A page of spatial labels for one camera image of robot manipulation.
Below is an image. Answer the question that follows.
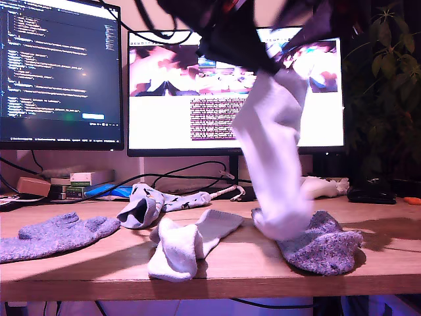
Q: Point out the dark code computer monitor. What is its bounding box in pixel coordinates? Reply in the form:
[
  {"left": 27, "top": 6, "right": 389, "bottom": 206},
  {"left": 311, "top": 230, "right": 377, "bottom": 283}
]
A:
[{"left": 0, "top": 0, "right": 125, "bottom": 152}]

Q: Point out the black monitor cable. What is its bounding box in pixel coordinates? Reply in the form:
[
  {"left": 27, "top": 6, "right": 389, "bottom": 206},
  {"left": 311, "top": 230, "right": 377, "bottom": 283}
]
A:
[{"left": 0, "top": 157, "right": 43, "bottom": 175}]

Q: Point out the green leafy house plant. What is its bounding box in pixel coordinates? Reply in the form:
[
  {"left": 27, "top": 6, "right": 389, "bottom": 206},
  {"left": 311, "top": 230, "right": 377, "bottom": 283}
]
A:
[{"left": 341, "top": 1, "right": 421, "bottom": 192}]

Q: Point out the white box green label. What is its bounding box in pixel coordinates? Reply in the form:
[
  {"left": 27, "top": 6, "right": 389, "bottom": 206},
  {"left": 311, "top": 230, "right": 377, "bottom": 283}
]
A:
[{"left": 69, "top": 172, "right": 115, "bottom": 187}]

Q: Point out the black case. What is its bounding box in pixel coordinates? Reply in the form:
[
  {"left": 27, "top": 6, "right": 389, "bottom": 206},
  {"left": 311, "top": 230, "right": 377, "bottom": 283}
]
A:
[{"left": 347, "top": 184, "right": 397, "bottom": 205}]

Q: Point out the grey fuzzy sock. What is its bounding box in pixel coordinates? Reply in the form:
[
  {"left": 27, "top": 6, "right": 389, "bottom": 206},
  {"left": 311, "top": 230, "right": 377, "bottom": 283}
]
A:
[
  {"left": 0, "top": 212, "right": 122, "bottom": 264},
  {"left": 251, "top": 207, "right": 364, "bottom": 277}
]

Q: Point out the white braided cable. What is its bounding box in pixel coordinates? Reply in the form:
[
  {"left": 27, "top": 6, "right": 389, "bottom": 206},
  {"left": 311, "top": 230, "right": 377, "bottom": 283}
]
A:
[{"left": 210, "top": 185, "right": 246, "bottom": 202}]

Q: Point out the white ribbed sock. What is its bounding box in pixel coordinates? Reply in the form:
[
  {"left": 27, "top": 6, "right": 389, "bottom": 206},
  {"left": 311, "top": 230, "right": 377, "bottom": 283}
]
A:
[
  {"left": 147, "top": 209, "right": 245, "bottom": 283},
  {"left": 232, "top": 68, "right": 315, "bottom": 241}
]

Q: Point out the green white small box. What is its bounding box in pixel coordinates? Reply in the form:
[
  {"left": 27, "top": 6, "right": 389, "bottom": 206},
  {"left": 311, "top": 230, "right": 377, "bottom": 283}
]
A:
[{"left": 49, "top": 184, "right": 87, "bottom": 201}]

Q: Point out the light blue toucan sock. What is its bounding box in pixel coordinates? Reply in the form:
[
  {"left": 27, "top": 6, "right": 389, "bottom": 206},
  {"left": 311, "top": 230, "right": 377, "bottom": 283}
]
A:
[
  {"left": 157, "top": 190, "right": 211, "bottom": 213},
  {"left": 116, "top": 183, "right": 167, "bottom": 230}
]

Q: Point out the black cable under table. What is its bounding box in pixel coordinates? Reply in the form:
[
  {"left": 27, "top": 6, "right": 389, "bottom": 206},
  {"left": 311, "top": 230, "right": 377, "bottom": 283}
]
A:
[{"left": 230, "top": 298, "right": 313, "bottom": 310}]

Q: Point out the grey fuzzy cloth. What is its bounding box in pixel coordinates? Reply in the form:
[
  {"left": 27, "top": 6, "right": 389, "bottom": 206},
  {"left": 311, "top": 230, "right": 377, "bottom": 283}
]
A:
[{"left": 41, "top": 166, "right": 87, "bottom": 179}]

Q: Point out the bright white computer monitor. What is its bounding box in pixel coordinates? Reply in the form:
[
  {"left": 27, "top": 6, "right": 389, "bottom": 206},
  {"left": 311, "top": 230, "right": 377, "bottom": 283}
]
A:
[{"left": 127, "top": 26, "right": 346, "bottom": 202}]

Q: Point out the long black desk cable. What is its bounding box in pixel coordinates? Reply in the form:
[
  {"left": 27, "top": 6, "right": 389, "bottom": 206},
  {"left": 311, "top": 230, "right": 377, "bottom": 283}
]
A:
[{"left": 84, "top": 173, "right": 254, "bottom": 199}]

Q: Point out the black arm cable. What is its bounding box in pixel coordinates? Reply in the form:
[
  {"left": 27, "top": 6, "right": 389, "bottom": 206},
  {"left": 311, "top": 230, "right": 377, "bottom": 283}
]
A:
[{"left": 98, "top": 0, "right": 200, "bottom": 46}]

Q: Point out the black looping desk cable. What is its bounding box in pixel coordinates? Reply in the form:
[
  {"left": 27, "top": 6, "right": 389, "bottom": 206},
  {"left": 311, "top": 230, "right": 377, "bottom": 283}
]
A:
[{"left": 154, "top": 161, "right": 228, "bottom": 191}]

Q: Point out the blue pouch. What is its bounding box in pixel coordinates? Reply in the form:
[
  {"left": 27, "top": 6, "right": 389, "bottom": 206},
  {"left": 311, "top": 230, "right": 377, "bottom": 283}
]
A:
[{"left": 84, "top": 184, "right": 134, "bottom": 199}]

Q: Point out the white game controller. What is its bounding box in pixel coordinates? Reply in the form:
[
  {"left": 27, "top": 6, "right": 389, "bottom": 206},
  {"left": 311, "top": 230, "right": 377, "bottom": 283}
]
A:
[{"left": 299, "top": 176, "right": 349, "bottom": 200}]

